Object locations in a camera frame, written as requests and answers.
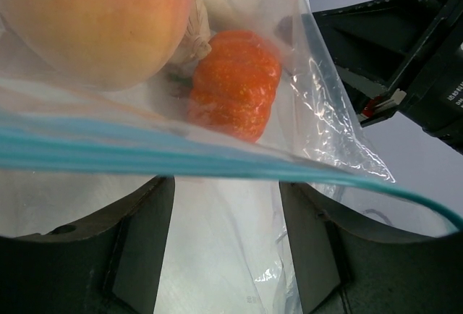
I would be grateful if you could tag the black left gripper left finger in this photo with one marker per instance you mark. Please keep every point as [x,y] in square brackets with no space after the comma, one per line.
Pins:
[107,262]

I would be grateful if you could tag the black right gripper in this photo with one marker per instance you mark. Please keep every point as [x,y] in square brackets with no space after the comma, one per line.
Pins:
[429,89]

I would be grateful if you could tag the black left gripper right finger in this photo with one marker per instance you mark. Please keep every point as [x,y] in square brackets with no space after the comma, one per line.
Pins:
[345,262]

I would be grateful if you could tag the red-orange fake pepper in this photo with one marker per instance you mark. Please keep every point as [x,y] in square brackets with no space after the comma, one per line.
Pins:
[234,86]

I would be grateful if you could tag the beige fake garlic bulb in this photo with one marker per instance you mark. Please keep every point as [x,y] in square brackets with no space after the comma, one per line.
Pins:
[195,44]

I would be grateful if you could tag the clear zip top bag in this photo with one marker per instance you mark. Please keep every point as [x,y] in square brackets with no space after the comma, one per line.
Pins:
[69,149]

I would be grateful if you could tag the pink fake peach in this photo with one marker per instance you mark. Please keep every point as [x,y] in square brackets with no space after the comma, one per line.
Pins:
[110,44]

